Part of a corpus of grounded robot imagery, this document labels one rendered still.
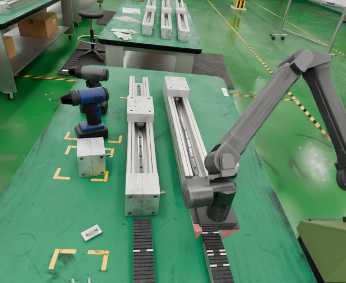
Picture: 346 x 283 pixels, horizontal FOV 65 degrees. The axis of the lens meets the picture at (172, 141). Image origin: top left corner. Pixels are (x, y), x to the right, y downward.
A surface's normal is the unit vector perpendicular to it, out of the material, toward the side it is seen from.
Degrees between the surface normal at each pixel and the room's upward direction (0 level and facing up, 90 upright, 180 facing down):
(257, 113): 43
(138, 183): 0
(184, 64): 90
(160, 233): 0
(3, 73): 90
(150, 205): 90
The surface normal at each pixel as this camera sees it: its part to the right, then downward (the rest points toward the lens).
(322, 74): 0.29, 0.03
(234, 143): 0.24, -0.19
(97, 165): 0.27, 0.58
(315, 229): -0.99, -0.04
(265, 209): 0.11, -0.81
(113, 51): 0.02, 0.58
